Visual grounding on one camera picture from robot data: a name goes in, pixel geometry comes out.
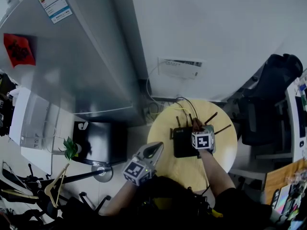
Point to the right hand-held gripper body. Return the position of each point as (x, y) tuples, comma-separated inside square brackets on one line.
[(202, 141)]

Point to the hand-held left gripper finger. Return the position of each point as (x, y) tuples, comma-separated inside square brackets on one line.
[(140, 153), (157, 159)]

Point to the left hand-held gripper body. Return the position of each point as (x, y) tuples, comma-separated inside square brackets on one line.
[(134, 171)]

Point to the brown cloth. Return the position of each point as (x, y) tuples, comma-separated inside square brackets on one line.
[(197, 124)]

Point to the black router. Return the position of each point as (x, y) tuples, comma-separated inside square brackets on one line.
[(182, 142)]

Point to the person's right forearm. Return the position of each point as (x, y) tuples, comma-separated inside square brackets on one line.
[(216, 174)]

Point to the person's left forearm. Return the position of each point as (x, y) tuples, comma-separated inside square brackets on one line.
[(120, 198)]

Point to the round wooden side table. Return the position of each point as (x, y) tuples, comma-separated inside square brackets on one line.
[(187, 171)]

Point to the black coat rack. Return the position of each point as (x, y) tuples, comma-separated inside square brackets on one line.
[(102, 172)]

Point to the person's black shirt torso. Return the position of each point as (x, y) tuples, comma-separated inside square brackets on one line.
[(168, 210)]

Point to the black office chair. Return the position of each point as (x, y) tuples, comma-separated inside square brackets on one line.
[(84, 212), (275, 85)]

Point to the green potted plant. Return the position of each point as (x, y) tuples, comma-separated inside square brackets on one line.
[(70, 148)]

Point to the orange wooden desk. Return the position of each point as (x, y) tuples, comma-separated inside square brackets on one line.
[(278, 178)]

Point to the white desk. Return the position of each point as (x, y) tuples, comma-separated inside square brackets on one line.
[(290, 128)]

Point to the black computer mouse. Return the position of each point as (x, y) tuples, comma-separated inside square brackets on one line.
[(301, 144)]

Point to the black keyboard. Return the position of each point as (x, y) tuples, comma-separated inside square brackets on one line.
[(300, 116)]

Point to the silver refrigerator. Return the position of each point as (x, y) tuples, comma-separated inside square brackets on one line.
[(84, 56)]

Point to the white cabinet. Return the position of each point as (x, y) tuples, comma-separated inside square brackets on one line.
[(21, 114)]

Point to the red paper decoration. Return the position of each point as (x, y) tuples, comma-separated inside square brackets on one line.
[(20, 50)]

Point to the white blue label sticker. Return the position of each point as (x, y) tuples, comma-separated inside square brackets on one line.
[(52, 2)]

